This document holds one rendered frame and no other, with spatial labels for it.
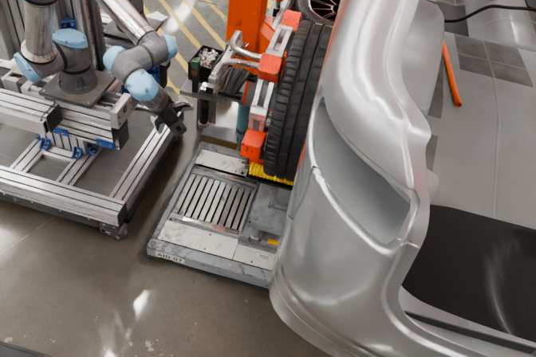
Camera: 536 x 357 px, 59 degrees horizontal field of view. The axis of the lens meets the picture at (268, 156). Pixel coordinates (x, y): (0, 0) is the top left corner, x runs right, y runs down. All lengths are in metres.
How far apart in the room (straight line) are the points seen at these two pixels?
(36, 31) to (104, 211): 0.95
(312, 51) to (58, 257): 1.57
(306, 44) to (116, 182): 1.24
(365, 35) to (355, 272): 0.45
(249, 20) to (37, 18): 1.02
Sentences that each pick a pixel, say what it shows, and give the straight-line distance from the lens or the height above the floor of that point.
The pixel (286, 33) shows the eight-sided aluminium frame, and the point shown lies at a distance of 1.91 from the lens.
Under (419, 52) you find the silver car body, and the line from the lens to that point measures 1.61.
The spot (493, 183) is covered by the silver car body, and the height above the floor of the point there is 0.94.
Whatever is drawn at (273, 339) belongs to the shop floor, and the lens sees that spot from 2.29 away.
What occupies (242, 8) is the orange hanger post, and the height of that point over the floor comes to 0.98.
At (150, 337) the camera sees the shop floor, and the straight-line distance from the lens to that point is 2.28.
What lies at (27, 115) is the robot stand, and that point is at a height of 0.73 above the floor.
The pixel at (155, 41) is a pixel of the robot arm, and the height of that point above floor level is 1.28.
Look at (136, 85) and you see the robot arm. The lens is 1.36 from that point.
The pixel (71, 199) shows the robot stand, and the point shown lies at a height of 0.23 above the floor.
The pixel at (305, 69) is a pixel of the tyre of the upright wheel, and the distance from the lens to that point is 1.70.
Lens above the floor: 2.08
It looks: 45 degrees down
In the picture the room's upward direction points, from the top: 10 degrees clockwise
